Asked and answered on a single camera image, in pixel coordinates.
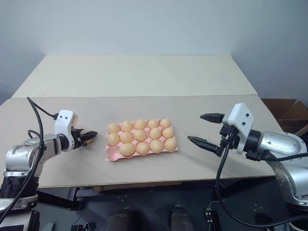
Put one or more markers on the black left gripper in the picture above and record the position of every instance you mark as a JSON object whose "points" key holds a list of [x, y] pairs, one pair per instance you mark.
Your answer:
{"points": [[77, 140]]}

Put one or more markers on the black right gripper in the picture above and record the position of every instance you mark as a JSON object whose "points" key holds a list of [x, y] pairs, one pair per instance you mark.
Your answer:
{"points": [[229, 139]]}

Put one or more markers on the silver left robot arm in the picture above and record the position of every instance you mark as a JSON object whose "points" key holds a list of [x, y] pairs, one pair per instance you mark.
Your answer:
{"points": [[22, 154]]}

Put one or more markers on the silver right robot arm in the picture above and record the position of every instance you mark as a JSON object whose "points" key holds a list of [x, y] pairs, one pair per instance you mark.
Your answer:
{"points": [[279, 144]]}

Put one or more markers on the tan egg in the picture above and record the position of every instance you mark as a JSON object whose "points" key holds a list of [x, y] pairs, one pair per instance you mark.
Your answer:
{"points": [[127, 149], [153, 124], [156, 146], [140, 135], [127, 126], [143, 148], [126, 137], [113, 128], [155, 132], [165, 123], [113, 139], [167, 132], [140, 124], [170, 144]]}

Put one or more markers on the pink egg tray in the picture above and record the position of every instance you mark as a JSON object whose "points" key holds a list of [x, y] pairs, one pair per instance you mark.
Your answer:
{"points": [[111, 155]]}

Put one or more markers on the brown cardboard box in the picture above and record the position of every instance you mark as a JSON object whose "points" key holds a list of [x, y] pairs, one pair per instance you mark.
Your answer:
{"points": [[284, 108]]}

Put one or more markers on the dark rounded shape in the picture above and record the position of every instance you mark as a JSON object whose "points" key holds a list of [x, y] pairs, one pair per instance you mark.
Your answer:
{"points": [[180, 219], [124, 220]]}

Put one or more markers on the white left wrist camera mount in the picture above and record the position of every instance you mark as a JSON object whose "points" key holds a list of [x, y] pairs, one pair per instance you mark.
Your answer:
{"points": [[63, 122]]}

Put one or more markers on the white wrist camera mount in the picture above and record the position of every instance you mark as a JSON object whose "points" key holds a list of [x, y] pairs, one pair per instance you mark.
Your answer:
{"points": [[241, 115], [63, 122]]}

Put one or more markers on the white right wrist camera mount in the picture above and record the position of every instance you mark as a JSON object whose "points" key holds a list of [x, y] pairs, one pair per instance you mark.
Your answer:
{"points": [[241, 115]]}

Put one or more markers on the black table frame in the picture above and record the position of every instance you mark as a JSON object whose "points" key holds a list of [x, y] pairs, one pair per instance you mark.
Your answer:
{"points": [[60, 197]]}

